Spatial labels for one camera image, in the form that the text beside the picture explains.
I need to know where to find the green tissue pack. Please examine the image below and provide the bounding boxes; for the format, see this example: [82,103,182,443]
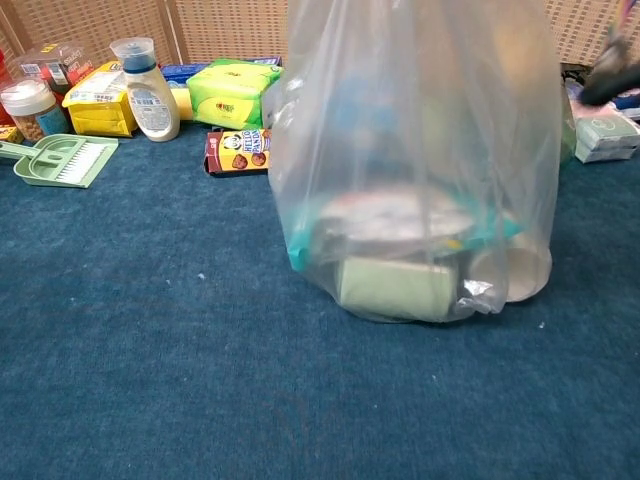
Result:
[186,58,286,131]

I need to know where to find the jar with white lid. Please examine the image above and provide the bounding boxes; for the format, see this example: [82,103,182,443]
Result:
[0,77,70,144]

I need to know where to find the teal edged packet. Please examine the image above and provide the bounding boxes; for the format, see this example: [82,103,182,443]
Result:
[288,183,524,272]

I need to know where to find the clear box with red contents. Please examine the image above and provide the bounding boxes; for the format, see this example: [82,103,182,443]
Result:
[9,42,97,109]

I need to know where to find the yellow snack box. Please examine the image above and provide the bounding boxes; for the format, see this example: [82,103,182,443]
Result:
[61,60,139,139]

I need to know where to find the white bottle with blue cap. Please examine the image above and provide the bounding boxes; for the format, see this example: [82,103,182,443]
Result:
[109,37,182,144]

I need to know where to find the blue carpet table cover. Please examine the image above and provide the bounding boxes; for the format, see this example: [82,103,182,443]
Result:
[0,119,640,480]

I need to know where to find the clear plastic bag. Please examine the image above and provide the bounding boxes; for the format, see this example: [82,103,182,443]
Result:
[262,0,564,324]

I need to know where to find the woven folding screen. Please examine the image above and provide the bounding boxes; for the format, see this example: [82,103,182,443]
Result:
[0,0,640,69]

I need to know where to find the dark green spray bottle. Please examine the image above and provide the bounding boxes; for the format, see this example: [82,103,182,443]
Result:
[559,24,640,169]

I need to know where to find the pale green roll pack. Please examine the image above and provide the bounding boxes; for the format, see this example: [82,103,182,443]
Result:
[338,254,455,322]

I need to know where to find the battery pack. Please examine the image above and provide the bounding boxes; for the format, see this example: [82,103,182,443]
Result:
[612,94,640,122]

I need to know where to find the pink green soap boxes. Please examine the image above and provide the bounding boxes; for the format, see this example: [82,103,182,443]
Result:
[573,108,640,165]

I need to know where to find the red cylindrical snack can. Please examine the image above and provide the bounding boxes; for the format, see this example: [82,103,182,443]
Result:
[0,47,13,126]

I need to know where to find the light green dustpan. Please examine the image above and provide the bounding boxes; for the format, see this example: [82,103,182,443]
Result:
[0,133,120,190]

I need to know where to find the yellow sponge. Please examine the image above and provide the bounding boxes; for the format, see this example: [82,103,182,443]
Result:
[169,87,196,123]

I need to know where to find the light green hand brush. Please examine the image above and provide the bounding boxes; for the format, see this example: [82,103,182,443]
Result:
[55,139,110,182]

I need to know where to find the Hello Panda biscuit box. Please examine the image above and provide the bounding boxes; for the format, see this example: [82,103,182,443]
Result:
[203,127,274,179]

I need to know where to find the white paper cup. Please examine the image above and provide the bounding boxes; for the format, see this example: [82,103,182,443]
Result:
[468,233,554,304]

